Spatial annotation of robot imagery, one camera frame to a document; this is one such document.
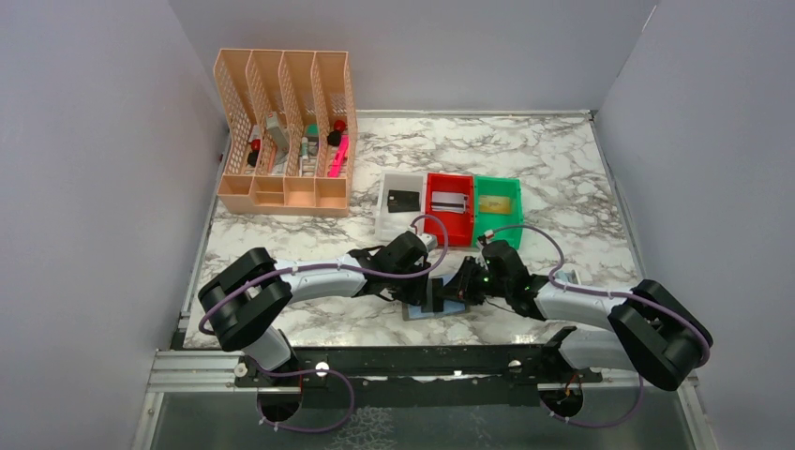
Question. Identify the red black stamp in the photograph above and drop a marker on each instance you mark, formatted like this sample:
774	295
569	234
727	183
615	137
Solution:
334	137

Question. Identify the black mounting rail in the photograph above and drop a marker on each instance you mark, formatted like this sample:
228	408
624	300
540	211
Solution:
337	377

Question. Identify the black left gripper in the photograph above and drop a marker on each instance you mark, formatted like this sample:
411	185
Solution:
409	292

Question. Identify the peach plastic desk organizer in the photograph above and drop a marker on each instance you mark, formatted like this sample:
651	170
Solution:
293	125

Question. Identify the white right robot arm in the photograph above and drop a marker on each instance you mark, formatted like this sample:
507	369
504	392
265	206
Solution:
644	328

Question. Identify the white magnetic stripe card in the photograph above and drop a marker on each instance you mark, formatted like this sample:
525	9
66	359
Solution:
453	202

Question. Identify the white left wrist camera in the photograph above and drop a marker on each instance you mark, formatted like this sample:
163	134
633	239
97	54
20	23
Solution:
429	241

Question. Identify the white plastic bin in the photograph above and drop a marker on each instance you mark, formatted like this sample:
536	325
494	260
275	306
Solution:
388	226

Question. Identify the green plastic bin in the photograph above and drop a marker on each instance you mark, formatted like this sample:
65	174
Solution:
495	186

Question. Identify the pink highlighter pen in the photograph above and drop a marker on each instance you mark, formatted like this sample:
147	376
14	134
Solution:
340	157

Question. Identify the gold card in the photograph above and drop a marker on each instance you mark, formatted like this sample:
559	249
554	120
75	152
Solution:
496	205

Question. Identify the grey box in organizer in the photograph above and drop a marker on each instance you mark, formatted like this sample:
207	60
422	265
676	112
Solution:
277	131

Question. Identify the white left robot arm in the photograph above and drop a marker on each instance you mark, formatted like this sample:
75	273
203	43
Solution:
241	303

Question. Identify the red plastic bin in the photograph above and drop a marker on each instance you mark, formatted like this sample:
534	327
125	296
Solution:
459	226

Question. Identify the green capped bottle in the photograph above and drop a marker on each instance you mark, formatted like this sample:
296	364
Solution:
313	139

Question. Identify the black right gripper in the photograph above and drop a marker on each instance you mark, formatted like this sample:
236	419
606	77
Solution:
466	283

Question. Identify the grey metal card holder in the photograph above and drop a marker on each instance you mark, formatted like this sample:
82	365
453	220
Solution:
451	308

